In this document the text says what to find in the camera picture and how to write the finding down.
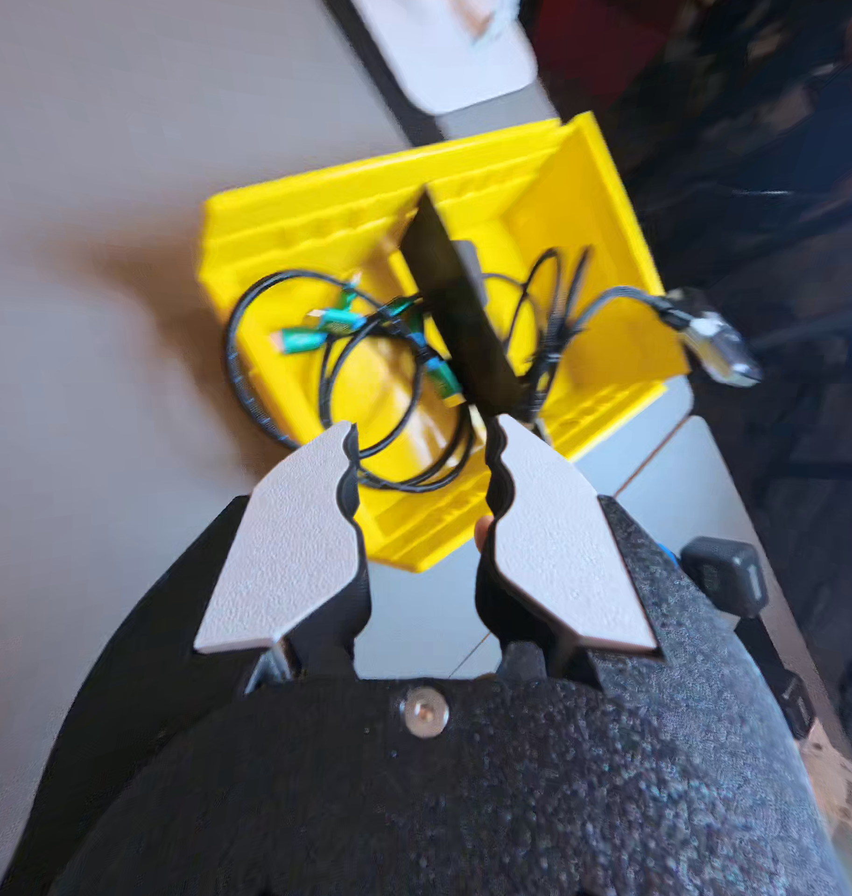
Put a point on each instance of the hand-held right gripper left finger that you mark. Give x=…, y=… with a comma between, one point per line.
x=286, y=553

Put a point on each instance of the black bin divider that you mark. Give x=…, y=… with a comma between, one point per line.
x=461, y=308

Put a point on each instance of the small black box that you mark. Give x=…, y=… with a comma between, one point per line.
x=727, y=574

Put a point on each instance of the yellow plastic bin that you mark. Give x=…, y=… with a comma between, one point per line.
x=594, y=210

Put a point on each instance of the red chair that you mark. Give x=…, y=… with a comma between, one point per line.
x=594, y=42

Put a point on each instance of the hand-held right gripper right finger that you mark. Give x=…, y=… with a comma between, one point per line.
x=566, y=560

